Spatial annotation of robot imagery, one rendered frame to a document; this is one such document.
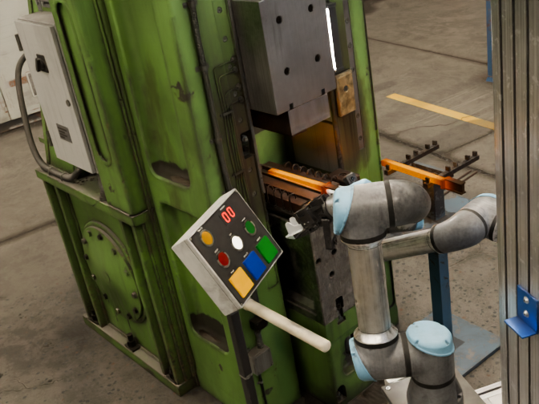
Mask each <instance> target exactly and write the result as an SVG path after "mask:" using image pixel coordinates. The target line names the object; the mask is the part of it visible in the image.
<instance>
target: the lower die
mask: <svg viewBox="0 0 539 404"><path fill-rule="evenodd" d="M260 165H261V166H265V167H268V168H276V169H278V170H282V171H284V172H289V173H292V174H295V175H298V176H303V177H306V178H309V179H312V180H317V181H319V182H323V183H325V184H326V183H327V182H330V180H327V179H324V180H323V179H322V177H319V176H316V177H314V175H311V174H309V173H308V175H307V174H306V172H302V171H301V172H299V170H296V169H293V170H292V169H291V168H289V167H287V166H286V167H285V168H284V166H283V165H280V164H276V163H274V162H271V161H269V162H267V163H265V164H260ZM261 173H262V178H263V182H264V183H265V185H266V187H267V186H268V185H272V186H273V188H274V189H275V188H280V189H281V193H282V191H284V190H286V191H288V193H289V195H290V194H291V193H295V194H296V197H297V198H296V199H295V197H294V195H292V196H291V197H290V203H291V208H292V210H293V213H296V211H298V210H300V209H301V208H302V206H301V204H304V203H305V202H307V201H308V200H311V199H315V198H317V197H318V196H320V195H322V190H319V189H317V188H312V187H310V186H307V185H305V184H300V183H298V182H295V181H292V180H288V179H286V178H283V177H280V176H276V175H274V174H271V173H268V172H264V171H261ZM331 184H333V185H336V186H340V185H339V183H337V182H334V181H332V182H331ZM273 191H274V190H272V188H271V187H268V188H267V192H268V197H269V202H270V204H272V205H275V203H274V194H275V198H276V203H277V205H278V207H279V208H282V199H283V204H284V207H285V210H287V211H290V204H289V195H287V193H286V192H283V194H282V199H281V193H279V190H278V189H276V190H275V193H274V194H273Z"/></svg>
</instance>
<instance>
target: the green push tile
mask: <svg viewBox="0 0 539 404"><path fill-rule="evenodd" d="M255 247H256V249H257V250H258V252H259V253H260V254H261V255H262V256H263V257H264V259H265V260H266V262H267V263H268V264H269V263H270V262H271V261H272V260H273V259H274V257H275V256H276V255H277V253H278V250H277V249H276V248H275V247H274V245H273V244H272V243H271V241H270V240H269V238H268V237H267V236H263V237H262V238H261V240H260V241H259V242H258V243H257V245H256V246H255Z"/></svg>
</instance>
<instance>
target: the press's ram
mask: <svg viewBox="0 0 539 404"><path fill-rule="evenodd" d="M230 3H231V7H232V12H233V20H234V25H235V30H236V34H237V43H238V47H239V51H240V56H241V64H242V69H243V73H244V78H245V86H246V90H247V95H248V100H249V108H250V109H252V110H255V111H261V112H265V113H268V114H271V115H280V114H282V113H284V112H286V111H289V110H290V108H295V107H297V106H300V105H302V104H304V103H306V102H308V101H310V100H312V99H315V98H317V97H319V96H320V95H322V93H323V94H326V93H327V92H329V91H332V90H334V89H336V82H335V75H334V64H333V57H332V50H331V44H330V32H329V25H328V18H327V12H326V0H230Z"/></svg>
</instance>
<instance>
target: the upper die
mask: <svg viewBox="0 0 539 404"><path fill-rule="evenodd" d="M250 112H251V117H252V121H253V125H254V126H257V127H262V128H265V129H269V130H271V131H277V132H280V133H283V134H287V135H295V134H297V133H299V132H300V131H303V130H305V129H307V128H308V127H311V126H313V125H315V124H316V123H319V122H321V121H323V120H324V119H327V118H329V117H330V108H329V102H328V95H327V93H326V94H323V93H322V95H320V96H319V97H317V98H315V99H312V100H310V101H308V102H306V103H304V104H302V105H300V106H297V107H295V108H290V110H289V111H286V112H284V113H282V114H280V115H271V114H268V113H265V112H261V111H255V110H252V109H250Z"/></svg>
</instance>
